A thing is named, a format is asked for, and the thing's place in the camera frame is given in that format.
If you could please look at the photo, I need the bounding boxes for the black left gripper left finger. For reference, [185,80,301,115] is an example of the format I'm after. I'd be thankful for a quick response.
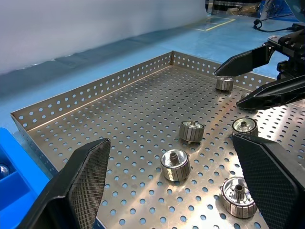
[19,137,112,229]

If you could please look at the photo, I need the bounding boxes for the perforated metal tray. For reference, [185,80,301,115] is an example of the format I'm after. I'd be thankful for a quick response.
[10,50,305,229]

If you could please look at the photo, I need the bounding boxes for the blue compartment tray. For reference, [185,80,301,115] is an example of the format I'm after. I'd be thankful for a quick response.
[0,127,57,229]

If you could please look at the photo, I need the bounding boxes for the white backdrop sheet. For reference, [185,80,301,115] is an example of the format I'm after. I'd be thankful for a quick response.
[0,0,209,77]

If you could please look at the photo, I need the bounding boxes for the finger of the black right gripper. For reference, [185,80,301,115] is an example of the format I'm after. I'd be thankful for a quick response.
[236,75,305,110]
[214,44,274,77]

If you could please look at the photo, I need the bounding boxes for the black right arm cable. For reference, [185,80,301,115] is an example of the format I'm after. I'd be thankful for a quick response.
[253,19,296,33]

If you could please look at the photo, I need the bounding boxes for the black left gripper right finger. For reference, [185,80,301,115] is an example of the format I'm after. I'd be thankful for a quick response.
[232,133,305,229]

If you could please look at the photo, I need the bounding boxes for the metal frame background rack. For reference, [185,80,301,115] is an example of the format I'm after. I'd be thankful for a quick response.
[206,0,260,16]

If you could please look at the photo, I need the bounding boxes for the blue background equipment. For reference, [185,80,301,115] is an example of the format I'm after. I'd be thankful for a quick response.
[259,0,305,21]

